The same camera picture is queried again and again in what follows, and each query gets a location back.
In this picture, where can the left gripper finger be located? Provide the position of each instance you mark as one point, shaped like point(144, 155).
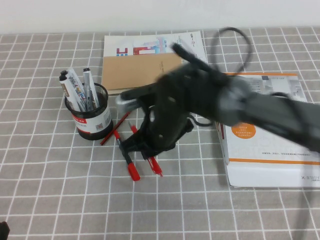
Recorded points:
point(3, 231)

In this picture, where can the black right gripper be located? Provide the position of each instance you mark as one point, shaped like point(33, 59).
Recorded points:
point(170, 112)

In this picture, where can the black marker with red cap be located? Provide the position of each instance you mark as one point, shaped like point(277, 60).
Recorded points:
point(133, 172)

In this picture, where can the translucent red pen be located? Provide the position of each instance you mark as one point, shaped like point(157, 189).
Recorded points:
point(156, 168)

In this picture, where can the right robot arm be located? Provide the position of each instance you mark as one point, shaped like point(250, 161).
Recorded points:
point(280, 117)

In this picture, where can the black mesh pen holder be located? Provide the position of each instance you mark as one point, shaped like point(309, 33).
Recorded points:
point(95, 122)

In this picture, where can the red pencil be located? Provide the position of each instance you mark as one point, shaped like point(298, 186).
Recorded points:
point(112, 131)

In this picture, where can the grey white-grid tablecloth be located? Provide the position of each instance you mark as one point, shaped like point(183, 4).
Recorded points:
point(50, 187)

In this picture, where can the brown kraft notebook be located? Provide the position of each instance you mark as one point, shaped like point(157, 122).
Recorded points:
point(135, 72)

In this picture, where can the grey marker with black cap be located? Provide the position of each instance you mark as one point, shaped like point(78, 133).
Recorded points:
point(90, 87)

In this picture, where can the white marker with blue print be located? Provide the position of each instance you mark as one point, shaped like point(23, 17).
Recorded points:
point(78, 90)

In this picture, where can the white marker with brown print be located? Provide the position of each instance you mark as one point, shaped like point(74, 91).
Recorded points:
point(67, 87)

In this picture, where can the white printed book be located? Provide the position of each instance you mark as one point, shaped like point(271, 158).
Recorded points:
point(150, 41)

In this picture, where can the white and orange box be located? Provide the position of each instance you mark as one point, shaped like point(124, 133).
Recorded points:
point(270, 172)

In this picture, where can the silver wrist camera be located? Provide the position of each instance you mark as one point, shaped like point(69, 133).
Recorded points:
point(126, 105)

